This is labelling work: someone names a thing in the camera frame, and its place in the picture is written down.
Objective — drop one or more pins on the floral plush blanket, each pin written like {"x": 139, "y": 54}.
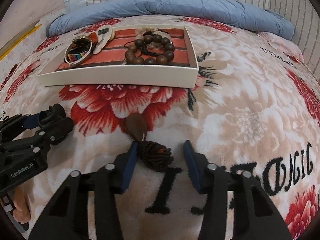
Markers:
{"x": 252, "y": 108}

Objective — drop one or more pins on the silver bangle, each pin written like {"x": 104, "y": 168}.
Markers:
{"x": 78, "y": 51}

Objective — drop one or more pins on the white card with hair clip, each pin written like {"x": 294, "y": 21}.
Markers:
{"x": 104, "y": 33}

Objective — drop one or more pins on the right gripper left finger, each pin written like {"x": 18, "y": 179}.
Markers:
{"x": 66, "y": 214}

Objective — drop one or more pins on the person's left hand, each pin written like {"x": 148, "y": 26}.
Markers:
{"x": 21, "y": 213}

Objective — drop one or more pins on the yellow strip at bedside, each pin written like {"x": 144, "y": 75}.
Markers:
{"x": 10, "y": 45}

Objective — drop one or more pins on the brown leaf pendant tassel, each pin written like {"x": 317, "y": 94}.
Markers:
{"x": 154, "y": 155}

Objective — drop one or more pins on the orange fabric scrunchie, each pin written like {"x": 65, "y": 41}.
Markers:
{"x": 93, "y": 36}

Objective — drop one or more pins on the white tray brick-pattern lining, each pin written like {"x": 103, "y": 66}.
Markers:
{"x": 110, "y": 67}

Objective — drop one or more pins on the blue rolled duvet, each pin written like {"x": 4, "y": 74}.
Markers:
{"x": 234, "y": 13}

